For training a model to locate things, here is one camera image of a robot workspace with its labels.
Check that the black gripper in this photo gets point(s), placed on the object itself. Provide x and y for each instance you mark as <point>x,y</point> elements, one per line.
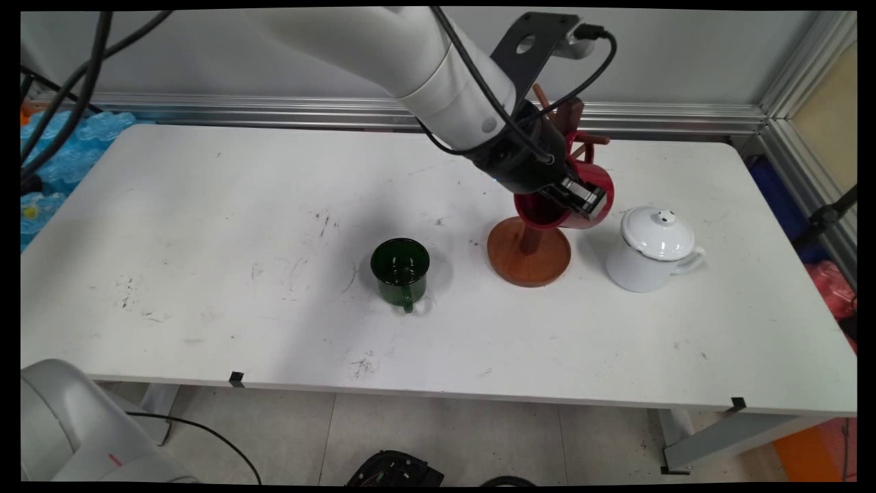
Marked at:
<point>513,161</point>

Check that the red enamel mug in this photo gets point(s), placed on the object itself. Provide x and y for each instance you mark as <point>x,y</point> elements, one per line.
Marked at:
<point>595,212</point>

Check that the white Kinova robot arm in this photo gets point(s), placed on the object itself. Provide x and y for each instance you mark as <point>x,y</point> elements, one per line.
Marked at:
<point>410,48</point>

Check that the brown wooden mug tree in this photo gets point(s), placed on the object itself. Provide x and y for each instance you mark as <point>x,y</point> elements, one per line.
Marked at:
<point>528,257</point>

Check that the white enamel pot lid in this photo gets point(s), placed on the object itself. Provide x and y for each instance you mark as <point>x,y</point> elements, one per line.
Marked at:
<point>657,233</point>

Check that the white enamel pot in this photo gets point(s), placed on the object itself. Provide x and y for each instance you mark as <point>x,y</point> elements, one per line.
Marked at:
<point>636,270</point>

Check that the dark green enamel mug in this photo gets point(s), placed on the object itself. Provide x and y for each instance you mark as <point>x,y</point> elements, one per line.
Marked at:
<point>400,274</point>

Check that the blue container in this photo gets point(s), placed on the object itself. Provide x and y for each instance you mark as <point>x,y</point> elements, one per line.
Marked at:
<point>780,205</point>

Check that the black tape marker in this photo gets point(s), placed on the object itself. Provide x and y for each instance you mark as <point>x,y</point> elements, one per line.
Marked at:
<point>737,404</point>
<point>236,378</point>

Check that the red plastic bag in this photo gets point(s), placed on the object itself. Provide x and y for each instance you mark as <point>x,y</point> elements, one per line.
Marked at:
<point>831,294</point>

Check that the black round floor object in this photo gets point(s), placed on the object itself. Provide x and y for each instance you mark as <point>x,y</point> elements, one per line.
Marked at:
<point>508,481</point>

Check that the grey slanted table leg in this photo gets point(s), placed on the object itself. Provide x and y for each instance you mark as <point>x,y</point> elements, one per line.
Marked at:
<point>732,438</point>

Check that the black device on floor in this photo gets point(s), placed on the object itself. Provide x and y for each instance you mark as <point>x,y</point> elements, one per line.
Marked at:
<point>395,469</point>

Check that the orange floor object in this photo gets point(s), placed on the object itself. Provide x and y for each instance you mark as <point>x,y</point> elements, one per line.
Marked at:
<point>811,452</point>

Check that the white upright table leg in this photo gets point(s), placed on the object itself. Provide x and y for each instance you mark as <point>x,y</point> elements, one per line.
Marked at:
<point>159,404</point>

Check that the thin black slanted rod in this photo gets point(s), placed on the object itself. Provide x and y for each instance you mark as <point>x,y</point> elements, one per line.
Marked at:
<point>61,91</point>

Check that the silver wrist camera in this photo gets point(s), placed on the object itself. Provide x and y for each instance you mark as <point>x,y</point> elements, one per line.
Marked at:
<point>578,46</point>

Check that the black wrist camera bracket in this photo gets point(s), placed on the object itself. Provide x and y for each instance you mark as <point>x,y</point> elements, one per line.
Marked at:
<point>540,31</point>

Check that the short aluminium frame rail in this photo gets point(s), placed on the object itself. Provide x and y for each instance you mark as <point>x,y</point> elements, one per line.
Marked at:
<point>807,75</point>

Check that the long aluminium frame rail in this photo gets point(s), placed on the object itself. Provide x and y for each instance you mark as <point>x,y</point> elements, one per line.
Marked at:
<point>274,109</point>

